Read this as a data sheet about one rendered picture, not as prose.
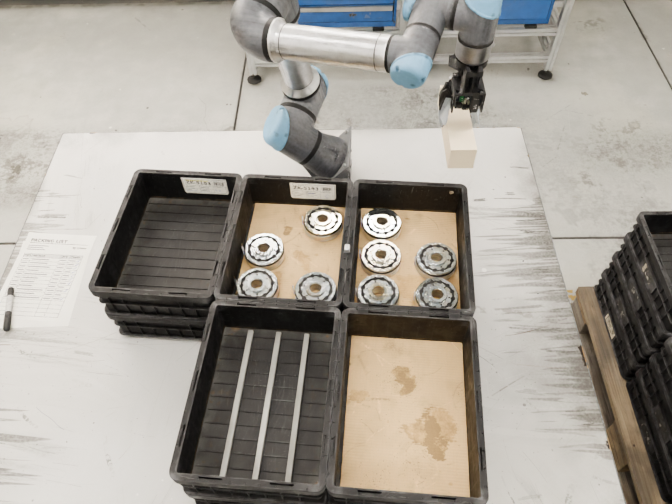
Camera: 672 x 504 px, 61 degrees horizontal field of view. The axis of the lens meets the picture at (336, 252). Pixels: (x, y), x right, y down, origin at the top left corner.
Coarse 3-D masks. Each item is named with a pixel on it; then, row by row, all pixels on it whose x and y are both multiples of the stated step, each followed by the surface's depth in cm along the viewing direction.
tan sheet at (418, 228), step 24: (408, 216) 157; (432, 216) 157; (360, 240) 153; (408, 240) 152; (432, 240) 152; (456, 240) 152; (360, 264) 148; (408, 264) 148; (408, 288) 143; (456, 288) 143
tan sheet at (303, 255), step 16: (256, 208) 160; (272, 208) 160; (288, 208) 160; (304, 208) 160; (336, 208) 159; (256, 224) 157; (272, 224) 156; (288, 224) 156; (288, 240) 153; (304, 240) 153; (336, 240) 153; (288, 256) 150; (304, 256) 150; (320, 256) 150; (336, 256) 150; (240, 272) 147; (272, 272) 147; (288, 272) 147; (304, 272) 147; (336, 272) 147; (256, 288) 144; (288, 288) 144
